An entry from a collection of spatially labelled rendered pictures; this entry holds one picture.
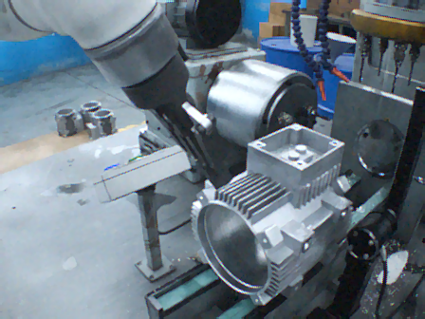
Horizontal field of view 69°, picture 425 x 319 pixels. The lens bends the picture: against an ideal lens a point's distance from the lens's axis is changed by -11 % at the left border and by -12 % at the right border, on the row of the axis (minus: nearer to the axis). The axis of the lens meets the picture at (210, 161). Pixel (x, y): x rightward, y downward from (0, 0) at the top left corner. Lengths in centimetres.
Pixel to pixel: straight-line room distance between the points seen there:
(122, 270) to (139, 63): 56
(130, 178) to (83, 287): 30
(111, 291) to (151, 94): 50
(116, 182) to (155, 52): 31
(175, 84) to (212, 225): 29
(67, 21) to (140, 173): 36
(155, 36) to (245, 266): 41
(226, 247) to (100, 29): 42
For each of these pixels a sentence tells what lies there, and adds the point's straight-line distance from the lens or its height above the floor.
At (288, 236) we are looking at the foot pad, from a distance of 47.
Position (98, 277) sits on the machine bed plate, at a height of 80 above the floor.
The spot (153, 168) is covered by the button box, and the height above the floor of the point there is 106.
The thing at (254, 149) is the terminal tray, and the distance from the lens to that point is 52.
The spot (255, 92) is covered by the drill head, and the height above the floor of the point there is 112.
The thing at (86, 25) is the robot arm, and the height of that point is 135.
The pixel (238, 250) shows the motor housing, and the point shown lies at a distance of 62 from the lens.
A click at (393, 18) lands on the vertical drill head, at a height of 133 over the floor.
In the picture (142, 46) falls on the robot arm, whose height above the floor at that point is 132.
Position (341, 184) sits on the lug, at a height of 109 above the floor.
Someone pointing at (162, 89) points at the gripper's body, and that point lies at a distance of 37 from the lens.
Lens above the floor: 138
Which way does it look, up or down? 30 degrees down
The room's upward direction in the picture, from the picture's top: straight up
